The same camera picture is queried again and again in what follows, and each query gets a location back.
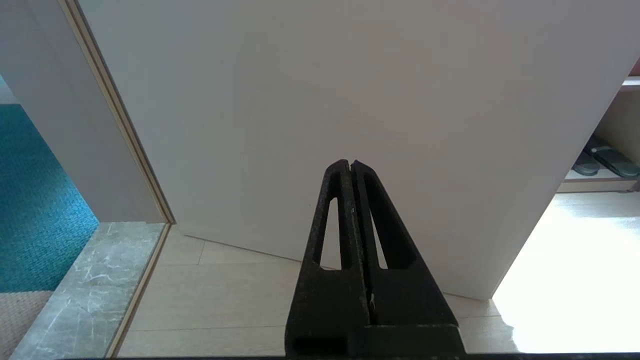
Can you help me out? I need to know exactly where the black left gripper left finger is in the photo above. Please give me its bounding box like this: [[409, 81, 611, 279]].
[[284, 159, 372, 358]]

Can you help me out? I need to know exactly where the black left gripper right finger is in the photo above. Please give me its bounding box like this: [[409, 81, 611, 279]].
[[351, 159, 467, 358]]

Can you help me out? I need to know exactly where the beige wooden door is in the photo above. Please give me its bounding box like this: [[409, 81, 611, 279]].
[[77, 0, 640, 301]]

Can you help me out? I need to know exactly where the grey marble threshold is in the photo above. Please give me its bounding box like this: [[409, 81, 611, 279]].
[[10, 221, 167, 360]]

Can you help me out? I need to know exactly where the cream wardrobe shelf unit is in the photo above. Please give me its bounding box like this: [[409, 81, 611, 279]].
[[555, 75, 640, 194]]

